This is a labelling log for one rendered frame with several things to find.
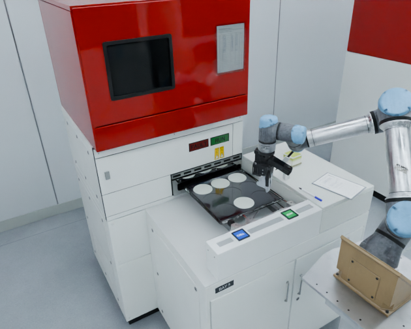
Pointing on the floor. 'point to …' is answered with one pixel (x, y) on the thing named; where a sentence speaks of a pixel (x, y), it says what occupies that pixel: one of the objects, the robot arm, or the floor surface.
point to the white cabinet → (248, 286)
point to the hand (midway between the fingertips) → (268, 190)
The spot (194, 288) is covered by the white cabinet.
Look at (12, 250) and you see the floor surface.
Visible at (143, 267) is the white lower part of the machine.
